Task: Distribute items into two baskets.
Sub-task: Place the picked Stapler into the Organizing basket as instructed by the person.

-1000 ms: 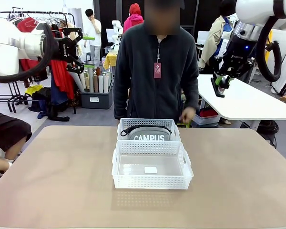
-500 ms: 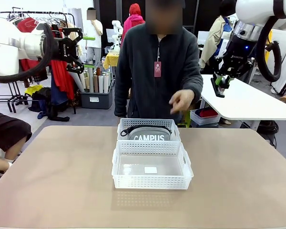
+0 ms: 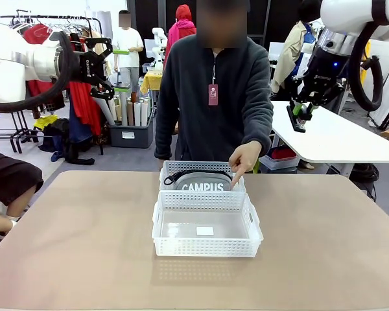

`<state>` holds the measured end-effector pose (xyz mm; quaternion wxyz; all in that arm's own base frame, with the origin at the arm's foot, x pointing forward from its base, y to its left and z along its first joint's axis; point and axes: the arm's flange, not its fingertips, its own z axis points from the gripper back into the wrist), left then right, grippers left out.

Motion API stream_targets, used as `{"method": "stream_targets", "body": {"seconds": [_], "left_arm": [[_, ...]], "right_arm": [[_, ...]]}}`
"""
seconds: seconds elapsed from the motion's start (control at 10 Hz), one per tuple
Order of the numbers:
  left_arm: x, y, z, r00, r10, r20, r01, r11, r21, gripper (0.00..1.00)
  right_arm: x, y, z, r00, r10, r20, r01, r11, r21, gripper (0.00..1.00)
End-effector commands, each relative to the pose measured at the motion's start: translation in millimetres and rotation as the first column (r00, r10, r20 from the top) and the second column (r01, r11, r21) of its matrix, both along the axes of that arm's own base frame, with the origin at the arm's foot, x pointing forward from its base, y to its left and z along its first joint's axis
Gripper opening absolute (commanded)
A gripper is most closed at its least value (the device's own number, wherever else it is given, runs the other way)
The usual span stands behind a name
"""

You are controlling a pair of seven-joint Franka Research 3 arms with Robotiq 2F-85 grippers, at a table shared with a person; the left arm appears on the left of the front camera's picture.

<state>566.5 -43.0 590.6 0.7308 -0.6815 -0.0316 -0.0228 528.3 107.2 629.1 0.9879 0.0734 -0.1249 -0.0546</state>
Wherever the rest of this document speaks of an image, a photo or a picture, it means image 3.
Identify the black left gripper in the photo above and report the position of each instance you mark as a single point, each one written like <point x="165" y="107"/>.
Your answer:
<point x="87" y="68"/>

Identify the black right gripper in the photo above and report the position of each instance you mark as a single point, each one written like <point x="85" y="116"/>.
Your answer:
<point x="325" y="74"/>

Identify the grey CAMPUS pencil pouch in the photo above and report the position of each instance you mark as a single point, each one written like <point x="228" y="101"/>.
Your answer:
<point x="201" y="181"/>

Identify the person's left forearm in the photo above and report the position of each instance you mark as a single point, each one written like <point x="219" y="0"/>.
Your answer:
<point x="259" y="133"/>

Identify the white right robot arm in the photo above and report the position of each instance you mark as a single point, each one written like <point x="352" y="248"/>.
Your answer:
<point x="340" y="19"/>

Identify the person's right forearm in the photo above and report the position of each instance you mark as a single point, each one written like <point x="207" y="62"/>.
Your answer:
<point x="163" y="136"/>

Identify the person's left hand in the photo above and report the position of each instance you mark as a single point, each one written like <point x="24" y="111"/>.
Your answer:
<point x="246" y="158"/>

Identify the beige hanging garment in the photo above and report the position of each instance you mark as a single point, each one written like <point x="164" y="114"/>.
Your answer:
<point x="107" y="69"/>

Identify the person in white t-shirt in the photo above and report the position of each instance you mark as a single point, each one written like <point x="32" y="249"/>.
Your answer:
<point x="129" y="42"/>

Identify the long red dress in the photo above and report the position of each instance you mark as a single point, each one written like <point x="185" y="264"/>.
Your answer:
<point x="82" y="107"/>

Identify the brown fabric roll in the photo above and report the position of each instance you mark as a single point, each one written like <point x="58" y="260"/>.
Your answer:
<point x="134" y="97"/>

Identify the thick grey fabric roll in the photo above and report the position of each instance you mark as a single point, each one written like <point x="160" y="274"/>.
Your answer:
<point x="104" y="111"/>

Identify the white work table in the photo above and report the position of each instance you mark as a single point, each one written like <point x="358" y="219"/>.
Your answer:
<point x="337" y="142"/>

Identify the tall pale cardboard tube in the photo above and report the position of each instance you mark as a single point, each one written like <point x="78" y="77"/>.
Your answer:
<point x="123" y="113"/>

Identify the yellow table cloth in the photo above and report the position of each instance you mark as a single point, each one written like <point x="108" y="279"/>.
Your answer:
<point x="152" y="81"/>

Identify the black metal clothes rack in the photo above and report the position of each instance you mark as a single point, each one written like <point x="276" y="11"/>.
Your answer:
<point x="84" y="18"/>

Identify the mannequin with beige coat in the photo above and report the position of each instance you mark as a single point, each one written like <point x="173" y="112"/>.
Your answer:
<point x="285" y="55"/>

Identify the white paper roll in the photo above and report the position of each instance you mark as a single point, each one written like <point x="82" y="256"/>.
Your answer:
<point x="144" y="113"/>
<point x="137" y="113"/>

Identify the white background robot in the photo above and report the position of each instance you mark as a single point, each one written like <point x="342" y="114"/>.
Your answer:
<point x="159" y="35"/>

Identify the clear box with red contents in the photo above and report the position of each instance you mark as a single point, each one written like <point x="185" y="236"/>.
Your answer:
<point x="272" y="163"/>

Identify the red jacket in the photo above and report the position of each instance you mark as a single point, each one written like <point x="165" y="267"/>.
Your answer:
<point x="35" y="32"/>

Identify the black clothing pile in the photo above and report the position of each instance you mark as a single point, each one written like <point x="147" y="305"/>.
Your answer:
<point x="61" y="133"/>

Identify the yellow-green garment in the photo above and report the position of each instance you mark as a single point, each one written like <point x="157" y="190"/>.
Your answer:
<point x="45" y="121"/>

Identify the dark grey storage bin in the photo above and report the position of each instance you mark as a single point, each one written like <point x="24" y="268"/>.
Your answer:
<point x="142" y="136"/>

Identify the green plastic crate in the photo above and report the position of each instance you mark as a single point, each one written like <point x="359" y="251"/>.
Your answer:
<point x="256" y="168"/>

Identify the person in red hood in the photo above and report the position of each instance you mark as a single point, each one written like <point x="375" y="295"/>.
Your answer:
<point x="181" y="32"/>

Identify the black bag under table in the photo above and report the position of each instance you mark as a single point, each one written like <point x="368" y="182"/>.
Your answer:
<point x="364" y="175"/>

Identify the maroon name badge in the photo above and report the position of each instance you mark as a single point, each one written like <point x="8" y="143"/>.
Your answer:
<point x="213" y="94"/>

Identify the person in dark fleece jacket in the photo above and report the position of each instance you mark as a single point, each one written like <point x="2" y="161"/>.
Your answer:
<point x="214" y="123"/>

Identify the small white perforated plastic basket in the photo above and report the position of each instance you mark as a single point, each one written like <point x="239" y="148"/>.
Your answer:
<point x="197" y="166"/>

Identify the seated person in black shorts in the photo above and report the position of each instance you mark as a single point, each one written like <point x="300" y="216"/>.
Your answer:
<point x="13" y="178"/>

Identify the large white perforated plastic basket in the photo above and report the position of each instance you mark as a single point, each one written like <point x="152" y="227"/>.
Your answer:
<point x="204" y="246"/>

